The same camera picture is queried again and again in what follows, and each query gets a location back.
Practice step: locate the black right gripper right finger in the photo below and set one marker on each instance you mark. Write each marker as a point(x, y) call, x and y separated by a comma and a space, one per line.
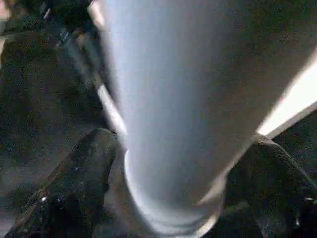
point(272, 188)

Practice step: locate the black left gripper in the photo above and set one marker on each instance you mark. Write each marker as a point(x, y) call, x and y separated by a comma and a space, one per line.
point(57, 12)

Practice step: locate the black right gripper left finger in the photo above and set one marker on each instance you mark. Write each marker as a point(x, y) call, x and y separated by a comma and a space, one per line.
point(74, 188)

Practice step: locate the white plastic table top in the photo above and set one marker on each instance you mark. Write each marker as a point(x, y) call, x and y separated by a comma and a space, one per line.
point(292, 109)

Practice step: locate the white plastic table leg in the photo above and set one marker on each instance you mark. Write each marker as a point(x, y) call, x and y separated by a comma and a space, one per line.
point(173, 99)

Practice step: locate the black plastic mat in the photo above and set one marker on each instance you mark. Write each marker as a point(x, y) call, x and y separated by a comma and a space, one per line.
point(29, 99)

